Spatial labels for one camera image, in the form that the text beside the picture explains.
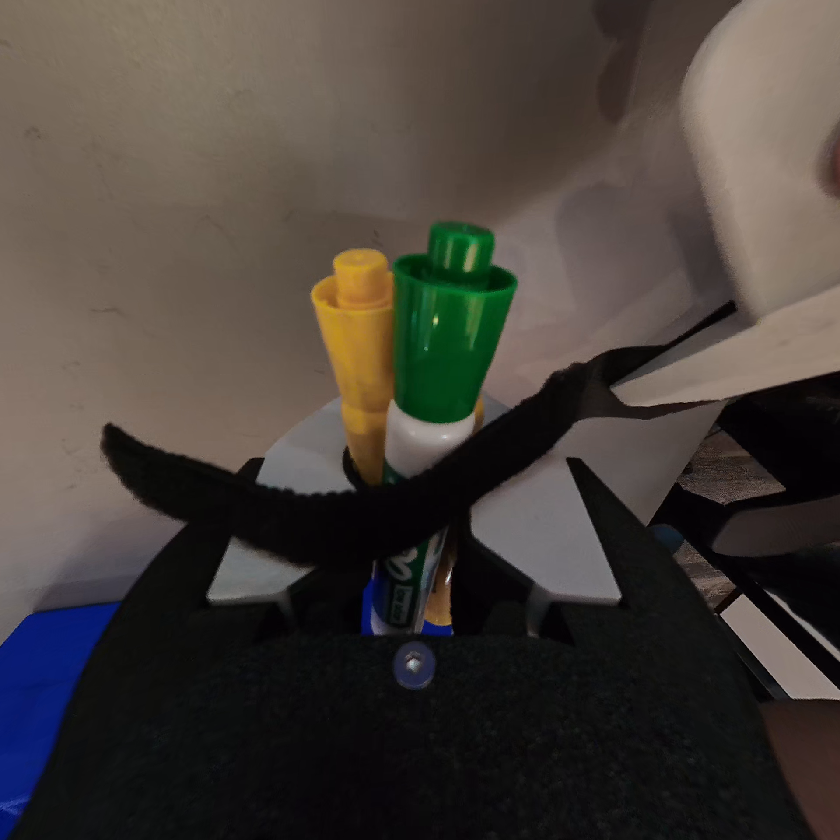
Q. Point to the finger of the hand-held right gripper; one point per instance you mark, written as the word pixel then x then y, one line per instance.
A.
pixel 754 361

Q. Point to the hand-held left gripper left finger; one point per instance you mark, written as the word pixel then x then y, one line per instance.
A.
pixel 302 459

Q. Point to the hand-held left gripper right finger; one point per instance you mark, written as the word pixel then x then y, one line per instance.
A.
pixel 558 538

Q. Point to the yellow highlighter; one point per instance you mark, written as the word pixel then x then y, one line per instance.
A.
pixel 358 341
pixel 438 590

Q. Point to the green white dry-erase marker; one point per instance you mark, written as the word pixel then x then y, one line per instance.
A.
pixel 446 341

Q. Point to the person's right forearm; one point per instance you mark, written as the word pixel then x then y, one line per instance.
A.
pixel 814 774

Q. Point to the blue plastic bin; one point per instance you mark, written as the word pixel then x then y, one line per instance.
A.
pixel 39 689

